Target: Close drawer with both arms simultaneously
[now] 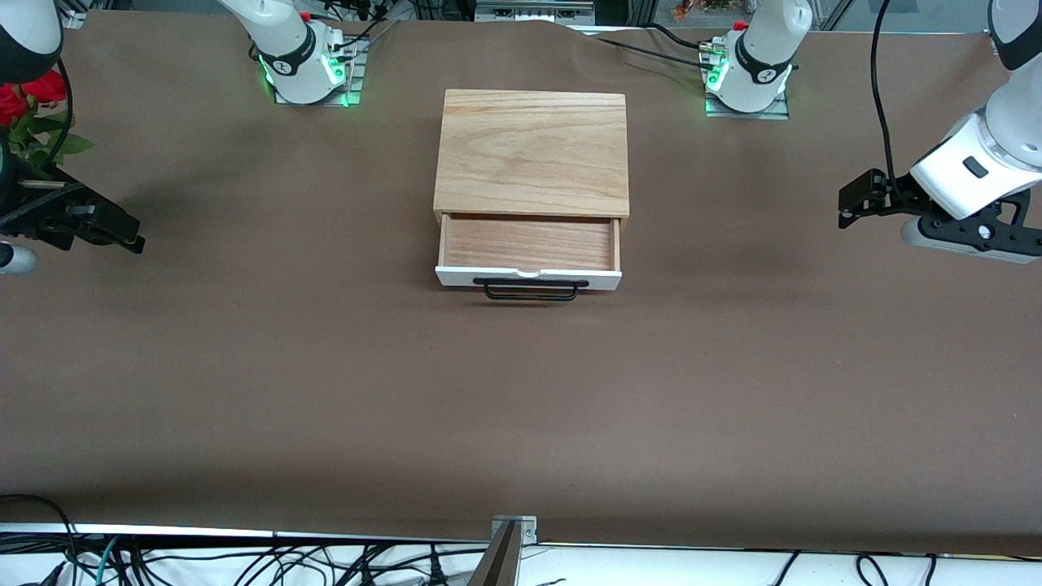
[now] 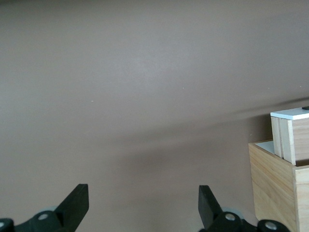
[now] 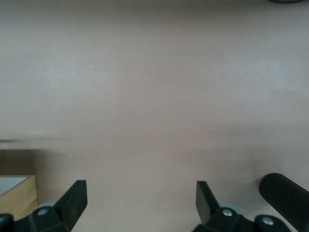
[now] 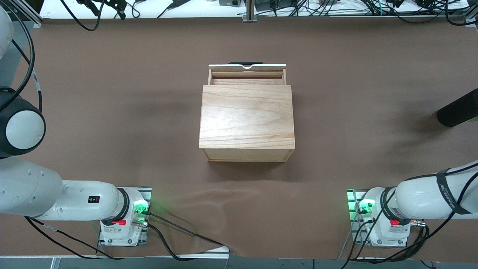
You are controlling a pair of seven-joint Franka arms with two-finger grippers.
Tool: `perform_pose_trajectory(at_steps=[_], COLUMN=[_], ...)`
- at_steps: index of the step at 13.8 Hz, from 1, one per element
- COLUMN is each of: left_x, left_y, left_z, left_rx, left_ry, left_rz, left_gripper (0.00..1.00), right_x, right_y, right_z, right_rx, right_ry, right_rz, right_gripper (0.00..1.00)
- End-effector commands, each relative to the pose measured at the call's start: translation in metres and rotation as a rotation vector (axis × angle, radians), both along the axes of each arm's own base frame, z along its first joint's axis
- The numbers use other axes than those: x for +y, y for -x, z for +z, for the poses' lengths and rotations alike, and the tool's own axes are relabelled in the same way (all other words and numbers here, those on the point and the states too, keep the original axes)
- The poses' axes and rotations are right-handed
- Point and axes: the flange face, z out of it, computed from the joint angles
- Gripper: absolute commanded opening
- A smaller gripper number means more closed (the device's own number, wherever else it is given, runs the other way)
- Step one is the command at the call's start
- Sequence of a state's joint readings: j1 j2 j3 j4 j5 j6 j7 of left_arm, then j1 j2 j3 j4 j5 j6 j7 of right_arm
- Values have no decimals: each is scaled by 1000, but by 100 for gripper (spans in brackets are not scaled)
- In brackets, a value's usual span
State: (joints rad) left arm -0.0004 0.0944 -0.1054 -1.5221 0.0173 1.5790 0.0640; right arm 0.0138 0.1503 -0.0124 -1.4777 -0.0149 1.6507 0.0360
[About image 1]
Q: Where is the wooden drawer with white front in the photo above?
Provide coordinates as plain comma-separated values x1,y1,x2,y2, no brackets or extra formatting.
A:
435,213,624,292

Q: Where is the black metal drawer handle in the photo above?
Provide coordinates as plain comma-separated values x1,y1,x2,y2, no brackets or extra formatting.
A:
472,278,590,304

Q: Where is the light wooden drawer cabinet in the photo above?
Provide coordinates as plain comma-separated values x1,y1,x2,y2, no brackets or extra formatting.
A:
432,89,633,225

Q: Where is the red artificial rose bouquet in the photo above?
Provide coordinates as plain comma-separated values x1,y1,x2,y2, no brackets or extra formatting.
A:
0,68,95,168

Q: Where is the orange background object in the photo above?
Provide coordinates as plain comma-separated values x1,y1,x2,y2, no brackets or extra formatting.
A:
671,0,735,23

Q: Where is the brown table cover sheet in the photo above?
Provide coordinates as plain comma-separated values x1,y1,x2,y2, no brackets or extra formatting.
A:
0,10,1042,558

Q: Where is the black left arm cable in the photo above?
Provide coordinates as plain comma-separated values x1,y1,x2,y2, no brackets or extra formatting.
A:
869,0,922,198

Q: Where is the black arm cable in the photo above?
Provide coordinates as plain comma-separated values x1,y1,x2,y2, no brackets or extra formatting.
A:
869,0,922,198
54,57,76,165

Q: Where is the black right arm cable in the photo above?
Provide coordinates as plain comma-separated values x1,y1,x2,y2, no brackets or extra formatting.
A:
54,57,76,165

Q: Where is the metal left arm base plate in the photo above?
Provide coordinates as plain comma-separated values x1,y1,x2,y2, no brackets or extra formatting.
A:
704,88,791,121

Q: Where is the black looped cable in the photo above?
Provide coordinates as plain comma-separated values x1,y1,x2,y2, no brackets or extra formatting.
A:
0,493,80,564

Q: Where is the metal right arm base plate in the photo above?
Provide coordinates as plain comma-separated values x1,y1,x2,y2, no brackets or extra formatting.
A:
272,36,370,109

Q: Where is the teal cable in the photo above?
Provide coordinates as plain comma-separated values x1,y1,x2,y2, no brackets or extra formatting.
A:
94,536,121,586

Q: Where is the aluminium frame rail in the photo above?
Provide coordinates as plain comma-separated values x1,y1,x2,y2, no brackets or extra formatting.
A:
475,0,597,25

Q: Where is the metal clamp bracket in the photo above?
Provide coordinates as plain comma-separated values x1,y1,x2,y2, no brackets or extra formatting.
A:
491,514,539,545

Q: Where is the dark camera mount post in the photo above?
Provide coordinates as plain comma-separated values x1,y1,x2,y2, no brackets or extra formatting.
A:
467,521,521,586

